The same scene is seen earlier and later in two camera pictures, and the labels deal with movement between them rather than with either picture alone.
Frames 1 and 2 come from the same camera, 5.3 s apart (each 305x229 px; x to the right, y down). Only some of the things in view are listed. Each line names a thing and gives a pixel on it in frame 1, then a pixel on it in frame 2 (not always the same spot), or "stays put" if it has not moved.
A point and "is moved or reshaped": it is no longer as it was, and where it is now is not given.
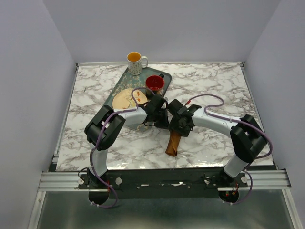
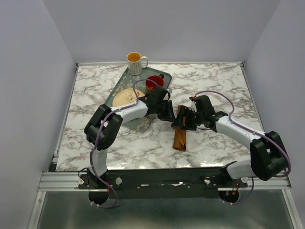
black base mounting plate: x=163 y=183 stays put
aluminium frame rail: x=61 y=181 stays put
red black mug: x=156 y=82 stays put
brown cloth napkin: x=173 y=145 is moved or reshaped
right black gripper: x=183 y=131 → x=178 y=120
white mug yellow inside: x=136 y=62 stays put
